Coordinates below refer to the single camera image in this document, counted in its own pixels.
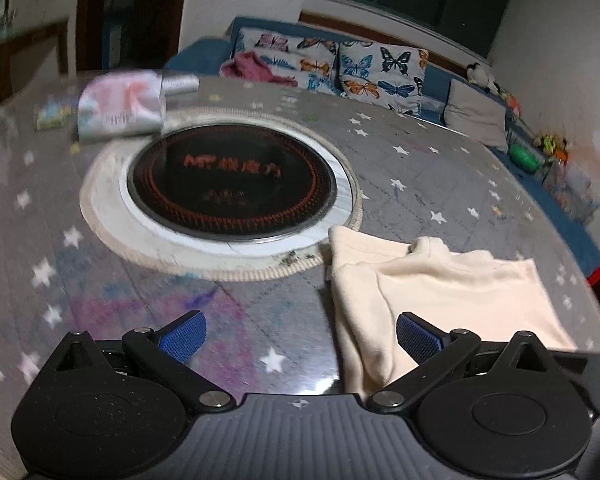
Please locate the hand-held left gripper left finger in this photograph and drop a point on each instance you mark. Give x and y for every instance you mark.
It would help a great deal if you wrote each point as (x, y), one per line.
(186, 336)

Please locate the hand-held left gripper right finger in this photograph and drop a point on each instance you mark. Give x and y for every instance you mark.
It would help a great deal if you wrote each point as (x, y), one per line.
(419, 339)

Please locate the cream garment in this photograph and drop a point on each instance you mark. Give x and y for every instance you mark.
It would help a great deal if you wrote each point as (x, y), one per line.
(455, 290)

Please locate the grey star-print tablecloth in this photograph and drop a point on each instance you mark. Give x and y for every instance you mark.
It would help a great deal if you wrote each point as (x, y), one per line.
(415, 180)

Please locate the round black induction cooker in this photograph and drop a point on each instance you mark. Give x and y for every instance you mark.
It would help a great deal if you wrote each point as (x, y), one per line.
(230, 180)

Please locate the green ball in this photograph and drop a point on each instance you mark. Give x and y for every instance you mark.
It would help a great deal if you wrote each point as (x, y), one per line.
(524, 157)

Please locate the clear storage box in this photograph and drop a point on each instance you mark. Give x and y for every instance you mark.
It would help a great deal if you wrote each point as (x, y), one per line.
(572, 190)

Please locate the plain white pillow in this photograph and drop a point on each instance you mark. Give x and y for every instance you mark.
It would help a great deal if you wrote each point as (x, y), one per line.
(475, 112)

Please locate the yellow toys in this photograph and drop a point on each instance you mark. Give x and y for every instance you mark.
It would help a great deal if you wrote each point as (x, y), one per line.
(550, 144)

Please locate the pink tissue pack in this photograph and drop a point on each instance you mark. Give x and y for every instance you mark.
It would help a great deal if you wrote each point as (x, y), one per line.
(120, 105)

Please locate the blue corner sofa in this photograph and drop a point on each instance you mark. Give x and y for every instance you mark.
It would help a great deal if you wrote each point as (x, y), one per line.
(432, 87)

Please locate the silver packet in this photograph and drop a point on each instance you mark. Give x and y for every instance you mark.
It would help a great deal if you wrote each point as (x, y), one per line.
(180, 83)

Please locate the small colourful card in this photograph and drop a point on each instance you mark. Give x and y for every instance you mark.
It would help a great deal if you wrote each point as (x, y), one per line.
(55, 116)

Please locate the butterfly print pillow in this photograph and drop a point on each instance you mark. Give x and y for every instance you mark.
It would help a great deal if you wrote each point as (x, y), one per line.
(380, 77)
(290, 57)

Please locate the black and white plush toy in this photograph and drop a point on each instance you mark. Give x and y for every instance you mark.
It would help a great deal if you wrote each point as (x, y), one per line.
(480, 76)

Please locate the pink cloth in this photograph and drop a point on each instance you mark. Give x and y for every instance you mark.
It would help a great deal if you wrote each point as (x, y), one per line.
(252, 67)

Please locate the dark wooden cabinet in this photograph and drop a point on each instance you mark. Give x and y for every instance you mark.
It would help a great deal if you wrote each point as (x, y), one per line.
(15, 35)

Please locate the dark wooden door frame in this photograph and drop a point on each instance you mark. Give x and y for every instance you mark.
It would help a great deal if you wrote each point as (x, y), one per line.
(130, 10)

